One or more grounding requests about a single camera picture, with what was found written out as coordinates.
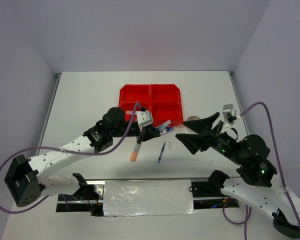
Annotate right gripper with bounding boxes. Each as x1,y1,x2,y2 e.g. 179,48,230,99
173,110,244,164

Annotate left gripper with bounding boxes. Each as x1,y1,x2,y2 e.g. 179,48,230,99
111,121,160,144

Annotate blue pen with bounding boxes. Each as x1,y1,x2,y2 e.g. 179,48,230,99
157,142,166,163
157,120,172,130

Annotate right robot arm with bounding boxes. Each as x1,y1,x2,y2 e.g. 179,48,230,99
175,112,300,239

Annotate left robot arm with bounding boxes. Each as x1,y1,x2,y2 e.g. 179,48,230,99
4,107,161,208

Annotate large clear tape roll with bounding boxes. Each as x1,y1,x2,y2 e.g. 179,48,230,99
186,115,200,133

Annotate orange highlighter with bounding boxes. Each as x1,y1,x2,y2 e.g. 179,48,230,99
130,143,142,162

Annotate blue glue bottle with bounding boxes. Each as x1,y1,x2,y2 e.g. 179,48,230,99
159,126,175,135

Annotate red four-compartment bin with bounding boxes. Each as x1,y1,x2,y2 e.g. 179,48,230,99
118,84,184,127

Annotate silver foil sheet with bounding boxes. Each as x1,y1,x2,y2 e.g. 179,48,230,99
103,179,195,217

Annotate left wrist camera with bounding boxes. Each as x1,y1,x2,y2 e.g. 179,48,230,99
136,110,154,128

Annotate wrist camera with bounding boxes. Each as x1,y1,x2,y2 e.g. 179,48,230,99
220,104,241,134
136,110,154,128

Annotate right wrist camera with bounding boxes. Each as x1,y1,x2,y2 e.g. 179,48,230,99
220,104,241,134

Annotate black mounting rail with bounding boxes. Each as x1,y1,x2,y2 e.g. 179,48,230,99
55,178,240,217

